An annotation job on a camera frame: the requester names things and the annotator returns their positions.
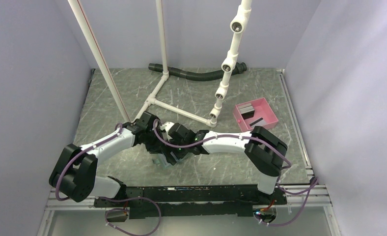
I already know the pink plastic card tray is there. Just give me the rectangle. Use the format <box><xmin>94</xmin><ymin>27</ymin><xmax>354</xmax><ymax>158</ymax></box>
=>
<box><xmin>233</xmin><ymin>97</ymin><xmax>278</xmax><ymax>132</ymax></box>

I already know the black striped card in tray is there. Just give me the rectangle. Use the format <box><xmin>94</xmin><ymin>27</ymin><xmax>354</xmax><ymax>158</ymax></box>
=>
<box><xmin>249</xmin><ymin>118</ymin><xmax>267</xmax><ymax>127</ymax></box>

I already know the white PVC pipe frame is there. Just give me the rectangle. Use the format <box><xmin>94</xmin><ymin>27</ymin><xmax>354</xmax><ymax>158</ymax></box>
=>
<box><xmin>68</xmin><ymin>0</ymin><xmax>252</xmax><ymax>127</ymax></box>

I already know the grey card stack in tray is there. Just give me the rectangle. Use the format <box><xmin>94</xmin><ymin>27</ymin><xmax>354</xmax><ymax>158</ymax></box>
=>
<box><xmin>238</xmin><ymin>103</ymin><xmax>255</xmax><ymax>119</ymax></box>

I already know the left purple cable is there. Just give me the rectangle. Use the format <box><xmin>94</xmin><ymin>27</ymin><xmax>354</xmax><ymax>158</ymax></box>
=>
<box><xmin>55</xmin><ymin>122</ymin><xmax>162</xmax><ymax>236</ymax></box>

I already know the black corrugated hose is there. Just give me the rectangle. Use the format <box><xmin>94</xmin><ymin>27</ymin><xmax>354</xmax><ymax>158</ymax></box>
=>
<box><xmin>148</xmin><ymin>62</ymin><xmax>248</xmax><ymax>82</ymax></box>

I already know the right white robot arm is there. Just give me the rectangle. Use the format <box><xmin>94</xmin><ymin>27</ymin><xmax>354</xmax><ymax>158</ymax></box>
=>
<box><xmin>159</xmin><ymin>122</ymin><xmax>291</xmax><ymax>204</ymax></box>

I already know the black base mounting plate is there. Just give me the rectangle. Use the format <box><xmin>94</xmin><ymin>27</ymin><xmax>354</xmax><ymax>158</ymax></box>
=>
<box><xmin>94</xmin><ymin>184</ymin><xmax>287</xmax><ymax>219</ymax></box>

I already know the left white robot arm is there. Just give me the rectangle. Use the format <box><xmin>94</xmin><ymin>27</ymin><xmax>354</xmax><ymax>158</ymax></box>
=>
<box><xmin>49</xmin><ymin>112</ymin><xmax>176</xmax><ymax>207</ymax></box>

